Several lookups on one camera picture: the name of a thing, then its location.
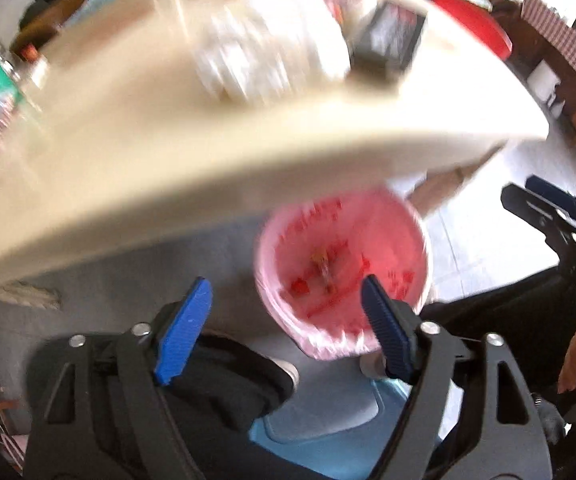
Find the black box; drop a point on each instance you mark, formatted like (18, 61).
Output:
(387, 35)

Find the person's right hand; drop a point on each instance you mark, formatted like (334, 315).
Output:
(575, 355)

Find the person's black pants leg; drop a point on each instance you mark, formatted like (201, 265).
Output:
(228, 390)

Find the pink trash bin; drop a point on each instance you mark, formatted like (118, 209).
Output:
(343, 275)

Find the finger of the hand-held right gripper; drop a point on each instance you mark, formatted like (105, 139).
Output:
(550, 189)
(527, 205)

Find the checkered cloth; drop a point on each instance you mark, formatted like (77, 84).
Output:
(567, 35)

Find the crumpled white plastic bag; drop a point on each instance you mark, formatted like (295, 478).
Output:
(268, 45)

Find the table leg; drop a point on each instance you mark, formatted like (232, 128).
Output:
(442, 182)

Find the blue plastic stool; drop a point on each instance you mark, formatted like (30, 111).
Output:
(318, 425)

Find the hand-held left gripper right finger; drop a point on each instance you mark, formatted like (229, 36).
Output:
(382, 332)

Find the person's shoe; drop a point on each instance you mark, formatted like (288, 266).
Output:
(371, 366)
(288, 371)

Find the brown leather sofa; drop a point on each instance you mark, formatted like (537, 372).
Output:
(58, 5)

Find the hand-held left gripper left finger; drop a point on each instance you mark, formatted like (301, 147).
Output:
(185, 332)

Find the red plastic stool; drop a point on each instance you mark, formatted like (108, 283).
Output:
(472, 15)

